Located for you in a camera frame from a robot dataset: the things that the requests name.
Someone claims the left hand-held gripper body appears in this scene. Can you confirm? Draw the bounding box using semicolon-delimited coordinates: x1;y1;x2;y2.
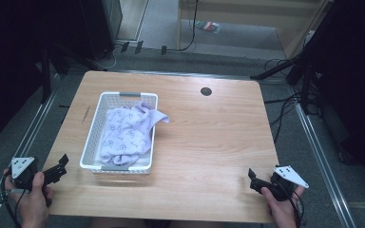
10;156;47;193

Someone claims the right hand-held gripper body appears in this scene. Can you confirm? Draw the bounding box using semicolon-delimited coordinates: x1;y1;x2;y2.
269;164;310;202

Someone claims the white perforated plastic basket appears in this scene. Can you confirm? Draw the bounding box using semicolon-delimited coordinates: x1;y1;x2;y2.
79;91;160;176

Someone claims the lavender printed cloth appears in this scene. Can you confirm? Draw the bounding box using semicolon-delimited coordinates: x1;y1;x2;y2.
99;102;171;166

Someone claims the person's right hand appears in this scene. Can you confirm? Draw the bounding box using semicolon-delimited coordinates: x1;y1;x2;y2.
260;185;306;228

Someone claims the person's left hand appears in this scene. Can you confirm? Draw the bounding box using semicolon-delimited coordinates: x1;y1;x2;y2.
3;168;54;228

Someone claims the black metal stand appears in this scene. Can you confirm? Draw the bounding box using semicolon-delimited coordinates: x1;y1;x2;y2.
40;47;70;104
250;0;340;115

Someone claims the black cabinet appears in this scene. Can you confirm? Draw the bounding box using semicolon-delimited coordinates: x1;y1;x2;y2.
78;0;124;61

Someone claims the light wooden shelf unit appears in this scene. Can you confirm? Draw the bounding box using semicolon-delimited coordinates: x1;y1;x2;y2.
176;0;335;60

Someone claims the colourful packet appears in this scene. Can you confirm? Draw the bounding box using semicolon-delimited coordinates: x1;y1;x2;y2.
195;20;221;34

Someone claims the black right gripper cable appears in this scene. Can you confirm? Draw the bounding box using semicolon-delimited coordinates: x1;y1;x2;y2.
283;184;306;228

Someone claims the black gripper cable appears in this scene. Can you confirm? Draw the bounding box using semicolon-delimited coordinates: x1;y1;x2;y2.
283;184;306;228
0;172;23;228

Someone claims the metal floor rail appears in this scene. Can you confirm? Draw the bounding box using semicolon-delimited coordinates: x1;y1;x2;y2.
294;103;358;228
0;89;60;228

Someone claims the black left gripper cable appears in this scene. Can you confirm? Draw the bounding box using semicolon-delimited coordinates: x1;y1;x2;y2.
0;172;23;228

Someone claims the bundle of black floor cables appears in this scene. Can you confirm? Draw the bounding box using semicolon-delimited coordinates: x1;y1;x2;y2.
262;58;302;144

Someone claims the white floor cable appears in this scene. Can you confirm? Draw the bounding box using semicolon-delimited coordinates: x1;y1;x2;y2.
92;44;123;71

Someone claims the black hanging cable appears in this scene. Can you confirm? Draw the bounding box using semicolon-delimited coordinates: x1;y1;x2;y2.
176;0;201;52

